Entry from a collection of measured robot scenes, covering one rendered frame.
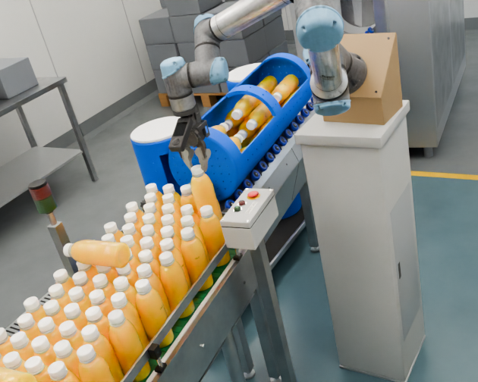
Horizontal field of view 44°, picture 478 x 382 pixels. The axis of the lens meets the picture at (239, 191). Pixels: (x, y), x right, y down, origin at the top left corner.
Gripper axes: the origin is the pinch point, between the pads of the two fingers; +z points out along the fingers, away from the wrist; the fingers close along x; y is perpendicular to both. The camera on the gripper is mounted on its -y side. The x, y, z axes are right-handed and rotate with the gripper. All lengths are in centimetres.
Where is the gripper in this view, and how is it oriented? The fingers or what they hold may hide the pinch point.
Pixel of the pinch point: (196, 169)
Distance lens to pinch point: 190.9
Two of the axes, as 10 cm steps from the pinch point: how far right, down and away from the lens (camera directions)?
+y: 4.1, -5.1, 7.6
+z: 2.1, 8.6, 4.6
